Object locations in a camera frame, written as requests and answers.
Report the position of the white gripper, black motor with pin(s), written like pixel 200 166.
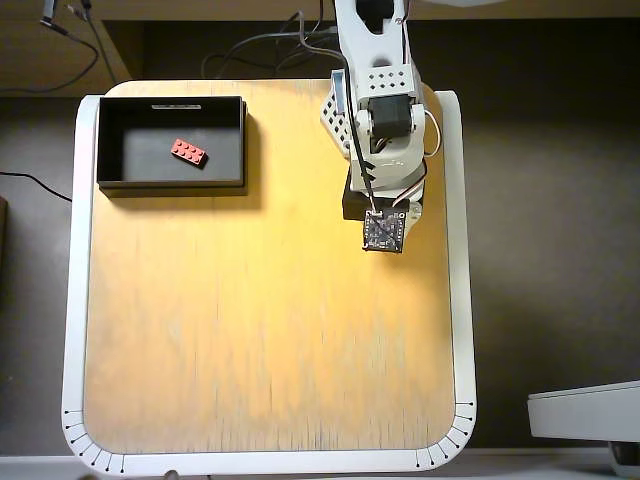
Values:
pixel 414 212

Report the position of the red lego block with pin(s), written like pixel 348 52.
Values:
pixel 189 152

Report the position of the black rectangular bin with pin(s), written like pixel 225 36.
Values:
pixel 140 155

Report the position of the white flat device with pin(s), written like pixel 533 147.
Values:
pixel 585 415

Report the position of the white device foot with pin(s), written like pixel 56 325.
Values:
pixel 625 457

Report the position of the white table rim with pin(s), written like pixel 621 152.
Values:
pixel 75 300

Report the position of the wooden desk board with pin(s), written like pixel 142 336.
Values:
pixel 30 60

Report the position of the black camera circuit board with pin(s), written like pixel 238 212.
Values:
pixel 384 232

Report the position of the white perforated base bracket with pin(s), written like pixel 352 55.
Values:
pixel 332 115

